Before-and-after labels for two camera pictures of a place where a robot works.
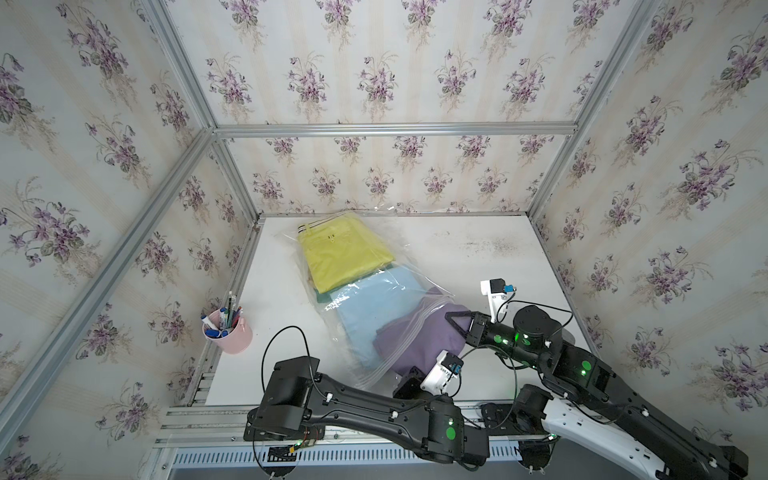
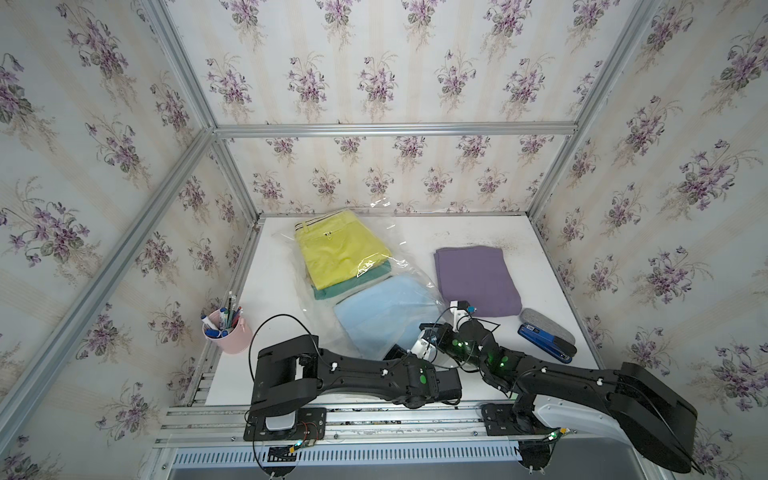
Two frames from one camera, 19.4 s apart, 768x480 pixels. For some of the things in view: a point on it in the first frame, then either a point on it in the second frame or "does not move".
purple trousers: x=414 y=340 -> x=480 y=275
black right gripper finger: x=471 y=337 -> x=436 y=333
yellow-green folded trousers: x=340 y=248 does not move
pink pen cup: x=238 y=341 does not move
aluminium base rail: x=214 y=438 does not move
